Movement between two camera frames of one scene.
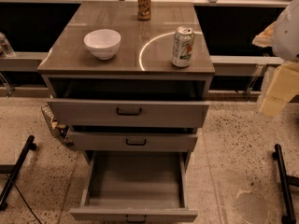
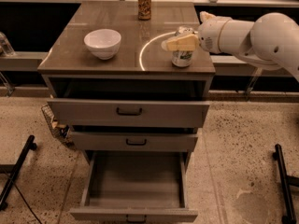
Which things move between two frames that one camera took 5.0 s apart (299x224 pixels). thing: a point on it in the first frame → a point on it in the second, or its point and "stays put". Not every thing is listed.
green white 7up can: (183, 41) stays put
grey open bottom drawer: (135, 187) stays put
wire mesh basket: (62, 133) stays put
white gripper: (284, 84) → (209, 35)
